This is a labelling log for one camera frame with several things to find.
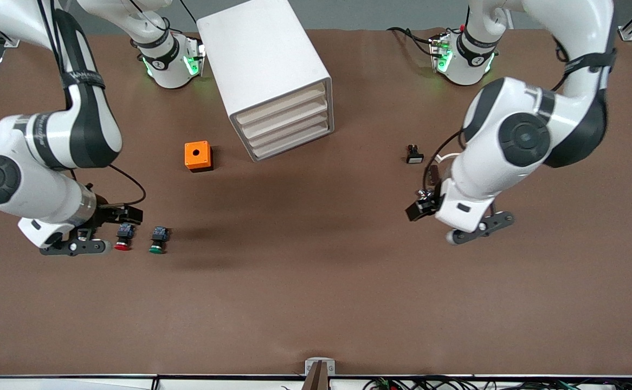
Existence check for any green mushroom push button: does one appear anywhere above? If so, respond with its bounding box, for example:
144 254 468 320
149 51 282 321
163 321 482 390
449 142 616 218
149 226 171 255

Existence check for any white plastic drawer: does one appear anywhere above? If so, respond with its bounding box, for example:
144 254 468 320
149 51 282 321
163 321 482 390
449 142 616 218
243 110 330 150
248 122 331 160
238 96 328 138
235 82 327 126

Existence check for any red mushroom push button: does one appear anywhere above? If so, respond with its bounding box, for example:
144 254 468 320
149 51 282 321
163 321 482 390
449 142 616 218
113 223 136 251

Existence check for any white drawer cabinet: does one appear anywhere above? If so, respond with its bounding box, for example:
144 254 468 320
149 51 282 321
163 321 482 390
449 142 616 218
196 0 334 163

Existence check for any orange box with hole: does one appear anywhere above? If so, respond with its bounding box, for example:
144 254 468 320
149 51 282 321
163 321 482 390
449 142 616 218
184 141 214 173

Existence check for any brown table mat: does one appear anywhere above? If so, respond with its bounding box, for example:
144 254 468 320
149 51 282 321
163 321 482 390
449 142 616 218
0 27 632 377

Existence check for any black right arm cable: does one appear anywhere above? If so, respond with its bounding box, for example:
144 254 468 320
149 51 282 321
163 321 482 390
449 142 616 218
34 0 147 206

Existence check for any black cable bundle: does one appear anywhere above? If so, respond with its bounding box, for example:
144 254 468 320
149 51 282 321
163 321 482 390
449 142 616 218
362 375 632 390

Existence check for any black base cable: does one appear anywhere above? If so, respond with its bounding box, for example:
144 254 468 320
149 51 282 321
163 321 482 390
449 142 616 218
386 26 438 57

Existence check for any white table edge rail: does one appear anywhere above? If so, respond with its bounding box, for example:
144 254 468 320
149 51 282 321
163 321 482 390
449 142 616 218
0 374 632 390

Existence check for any grey metal mounting bracket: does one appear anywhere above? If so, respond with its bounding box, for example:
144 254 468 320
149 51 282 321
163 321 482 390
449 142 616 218
305 357 336 377

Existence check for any brown camera post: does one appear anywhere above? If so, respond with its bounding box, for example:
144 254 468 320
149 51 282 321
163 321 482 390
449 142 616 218
301 361 330 390

